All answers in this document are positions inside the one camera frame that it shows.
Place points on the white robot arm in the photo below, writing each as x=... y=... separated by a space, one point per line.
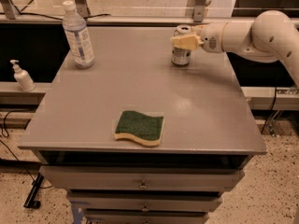
x=272 y=36

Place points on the clear plastic water bottle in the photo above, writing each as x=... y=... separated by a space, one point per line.
x=77 y=35

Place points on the grey drawer cabinet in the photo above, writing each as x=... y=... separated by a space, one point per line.
x=208 y=124

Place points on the silver 7up soda can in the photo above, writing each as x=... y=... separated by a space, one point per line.
x=181 y=57

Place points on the top grey drawer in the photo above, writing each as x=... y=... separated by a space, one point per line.
x=143 y=179

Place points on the grey drawer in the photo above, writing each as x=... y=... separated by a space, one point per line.
x=143 y=179
x=138 y=217
x=155 y=201

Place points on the white pump dispenser bottle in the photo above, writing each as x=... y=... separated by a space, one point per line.
x=22 y=77

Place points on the black metal floor bracket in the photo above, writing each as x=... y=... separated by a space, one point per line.
x=31 y=202

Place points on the green and yellow sponge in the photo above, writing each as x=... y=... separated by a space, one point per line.
x=140 y=128

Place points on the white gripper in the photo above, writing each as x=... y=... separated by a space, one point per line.
x=211 y=38

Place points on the middle grey drawer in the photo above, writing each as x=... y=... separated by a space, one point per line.
x=155 y=201

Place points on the bottom grey drawer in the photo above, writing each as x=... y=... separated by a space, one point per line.
x=138 y=217

